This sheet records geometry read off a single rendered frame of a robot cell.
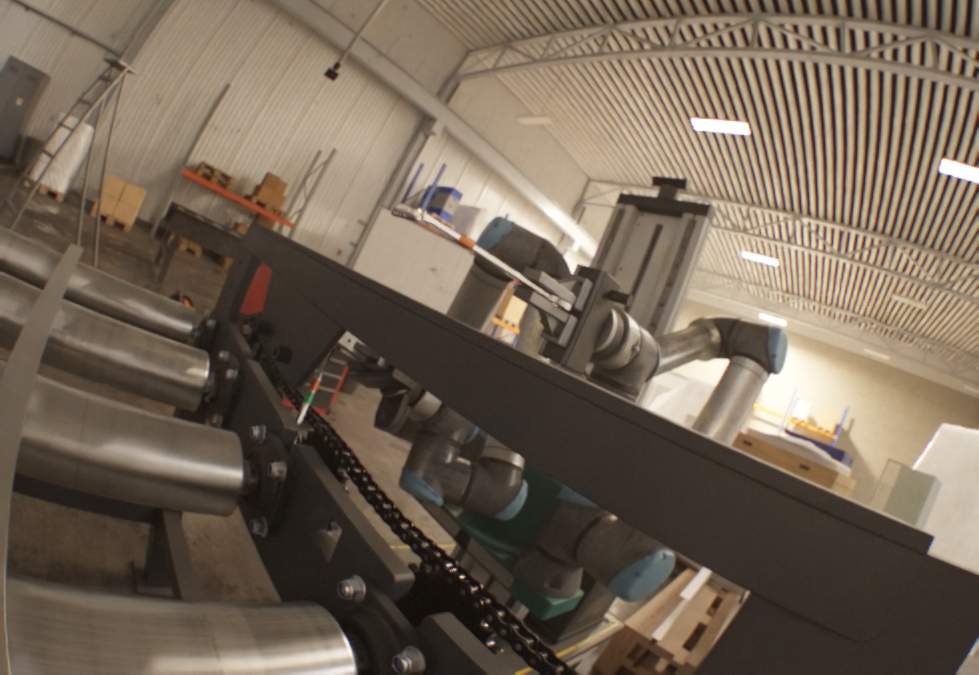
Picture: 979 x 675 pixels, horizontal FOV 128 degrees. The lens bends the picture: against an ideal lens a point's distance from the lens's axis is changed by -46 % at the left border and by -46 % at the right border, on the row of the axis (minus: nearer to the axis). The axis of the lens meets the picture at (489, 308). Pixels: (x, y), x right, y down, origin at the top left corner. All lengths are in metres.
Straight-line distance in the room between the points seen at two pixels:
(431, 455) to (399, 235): 4.50
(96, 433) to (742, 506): 0.55
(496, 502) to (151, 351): 0.66
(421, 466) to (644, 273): 0.91
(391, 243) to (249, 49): 7.15
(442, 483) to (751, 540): 0.63
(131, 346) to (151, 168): 9.76
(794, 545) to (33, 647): 0.41
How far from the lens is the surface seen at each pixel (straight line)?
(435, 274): 5.26
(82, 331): 0.79
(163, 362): 0.80
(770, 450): 3.62
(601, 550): 1.00
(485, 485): 0.82
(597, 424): 0.28
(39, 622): 0.32
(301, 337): 0.63
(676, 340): 1.03
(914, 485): 3.74
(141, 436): 0.53
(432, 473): 0.79
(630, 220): 1.45
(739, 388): 1.06
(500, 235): 1.02
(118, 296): 1.07
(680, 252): 1.32
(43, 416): 0.53
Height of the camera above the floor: 1.17
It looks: 3 degrees up
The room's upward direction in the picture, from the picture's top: 25 degrees clockwise
